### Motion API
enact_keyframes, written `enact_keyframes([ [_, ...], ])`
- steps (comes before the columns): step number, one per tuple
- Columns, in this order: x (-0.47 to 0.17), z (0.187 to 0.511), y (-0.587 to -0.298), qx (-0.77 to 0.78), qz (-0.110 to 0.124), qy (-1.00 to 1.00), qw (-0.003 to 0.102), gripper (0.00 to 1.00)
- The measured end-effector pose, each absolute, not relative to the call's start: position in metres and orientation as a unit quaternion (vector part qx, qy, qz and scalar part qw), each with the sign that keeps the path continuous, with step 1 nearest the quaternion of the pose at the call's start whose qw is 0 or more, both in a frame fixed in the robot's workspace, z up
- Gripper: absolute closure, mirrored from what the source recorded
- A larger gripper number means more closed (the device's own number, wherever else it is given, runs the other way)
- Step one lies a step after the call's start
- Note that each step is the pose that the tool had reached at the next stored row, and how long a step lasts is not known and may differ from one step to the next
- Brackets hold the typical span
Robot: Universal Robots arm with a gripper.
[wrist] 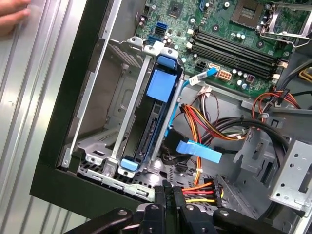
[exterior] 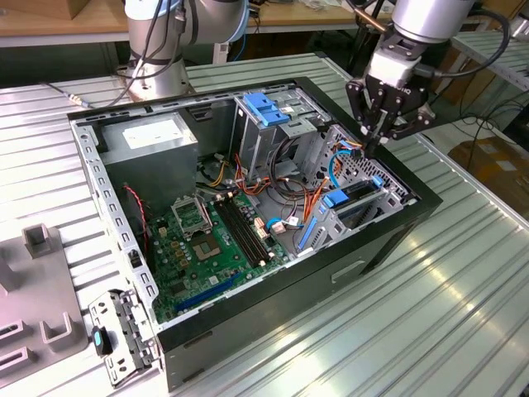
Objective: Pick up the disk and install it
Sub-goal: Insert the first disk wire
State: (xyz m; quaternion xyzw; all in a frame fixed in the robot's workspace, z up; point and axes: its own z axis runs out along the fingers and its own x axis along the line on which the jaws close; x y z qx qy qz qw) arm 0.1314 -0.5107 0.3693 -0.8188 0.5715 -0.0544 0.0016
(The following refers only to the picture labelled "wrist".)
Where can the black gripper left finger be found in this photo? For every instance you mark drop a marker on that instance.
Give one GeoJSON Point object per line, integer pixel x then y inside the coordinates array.
{"type": "Point", "coordinates": [151, 219]}

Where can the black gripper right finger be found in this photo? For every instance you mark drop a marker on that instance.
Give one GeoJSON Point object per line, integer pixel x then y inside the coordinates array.
{"type": "Point", "coordinates": [195, 219]}

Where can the silver disk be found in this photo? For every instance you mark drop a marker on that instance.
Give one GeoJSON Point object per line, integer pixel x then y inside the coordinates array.
{"type": "Point", "coordinates": [161, 85]}

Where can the grey metal disk bay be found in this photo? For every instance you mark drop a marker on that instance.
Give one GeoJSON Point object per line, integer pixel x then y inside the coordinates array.
{"type": "Point", "coordinates": [132, 102]}

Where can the bare person hand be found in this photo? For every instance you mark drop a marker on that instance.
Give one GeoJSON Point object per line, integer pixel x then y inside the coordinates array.
{"type": "Point", "coordinates": [12, 14]}

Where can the grey metal optical drive cage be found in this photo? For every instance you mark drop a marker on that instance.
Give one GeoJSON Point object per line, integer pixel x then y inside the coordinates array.
{"type": "Point", "coordinates": [292, 170]}

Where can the black open PC case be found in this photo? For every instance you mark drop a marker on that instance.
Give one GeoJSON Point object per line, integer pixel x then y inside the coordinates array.
{"type": "Point", "coordinates": [65, 117]}

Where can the black RAM slot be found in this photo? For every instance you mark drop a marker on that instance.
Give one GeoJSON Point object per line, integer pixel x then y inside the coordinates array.
{"type": "Point", "coordinates": [231, 39]}
{"type": "Point", "coordinates": [231, 46]}
{"type": "Point", "coordinates": [231, 59]}
{"type": "Point", "coordinates": [231, 52]}

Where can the green motherboard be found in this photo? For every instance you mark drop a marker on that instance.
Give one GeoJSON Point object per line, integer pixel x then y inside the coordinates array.
{"type": "Point", "coordinates": [219, 14]}

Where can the CPU socket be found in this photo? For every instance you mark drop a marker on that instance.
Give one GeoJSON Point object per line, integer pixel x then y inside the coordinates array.
{"type": "Point", "coordinates": [246, 12]}

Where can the metal socket cover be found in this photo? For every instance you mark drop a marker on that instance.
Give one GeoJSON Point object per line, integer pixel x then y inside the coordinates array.
{"type": "Point", "coordinates": [274, 17]}

